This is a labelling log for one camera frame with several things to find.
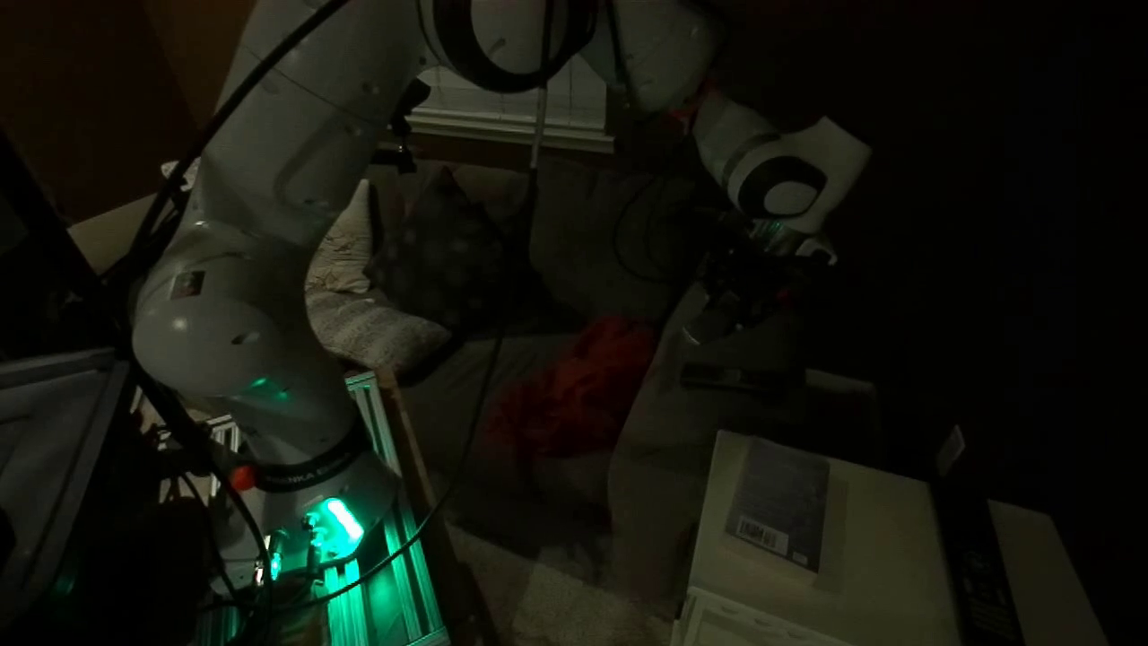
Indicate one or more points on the grey booklet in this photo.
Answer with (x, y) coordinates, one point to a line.
(778, 503)

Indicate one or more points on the red cloth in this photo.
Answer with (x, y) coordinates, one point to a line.
(578, 399)

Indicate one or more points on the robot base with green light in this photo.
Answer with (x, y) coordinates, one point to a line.
(348, 565)

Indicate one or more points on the black remote control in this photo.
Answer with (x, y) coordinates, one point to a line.
(974, 567)

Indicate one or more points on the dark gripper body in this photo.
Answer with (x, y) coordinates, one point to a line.
(752, 279)

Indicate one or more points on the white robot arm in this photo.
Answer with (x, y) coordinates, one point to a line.
(313, 94)

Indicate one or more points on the white window sill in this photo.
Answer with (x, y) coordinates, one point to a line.
(571, 108)

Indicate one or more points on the white side table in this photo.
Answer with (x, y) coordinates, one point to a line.
(879, 574)

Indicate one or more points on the white patterned cushion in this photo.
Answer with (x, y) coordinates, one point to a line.
(348, 311)

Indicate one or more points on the dark patterned cushion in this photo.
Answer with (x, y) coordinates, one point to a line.
(448, 260)

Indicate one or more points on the grey sofa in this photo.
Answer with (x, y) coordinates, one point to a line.
(546, 349)

